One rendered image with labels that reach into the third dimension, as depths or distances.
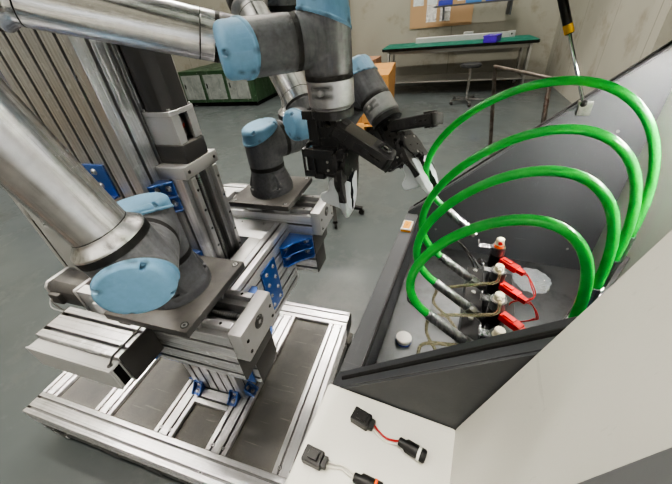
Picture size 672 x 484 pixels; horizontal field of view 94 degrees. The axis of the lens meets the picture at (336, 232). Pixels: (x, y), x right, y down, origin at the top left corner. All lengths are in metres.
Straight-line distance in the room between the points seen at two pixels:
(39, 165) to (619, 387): 0.62
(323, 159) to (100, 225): 0.35
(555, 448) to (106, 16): 0.71
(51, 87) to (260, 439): 1.27
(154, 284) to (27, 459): 1.73
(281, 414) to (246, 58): 1.31
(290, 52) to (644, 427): 0.50
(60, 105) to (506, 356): 0.97
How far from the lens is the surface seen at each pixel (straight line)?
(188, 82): 8.60
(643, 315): 0.32
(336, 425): 0.60
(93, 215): 0.55
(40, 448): 2.23
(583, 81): 0.65
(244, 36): 0.49
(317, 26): 0.51
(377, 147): 0.54
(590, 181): 0.51
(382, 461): 0.58
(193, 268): 0.76
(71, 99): 0.93
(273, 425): 1.49
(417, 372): 0.52
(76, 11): 0.62
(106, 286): 0.57
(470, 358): 0.47
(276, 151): 1.06
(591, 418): 0.33
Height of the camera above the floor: 1.53
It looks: 35 degrees down
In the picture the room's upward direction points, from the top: 6 degrees counter-clockwise
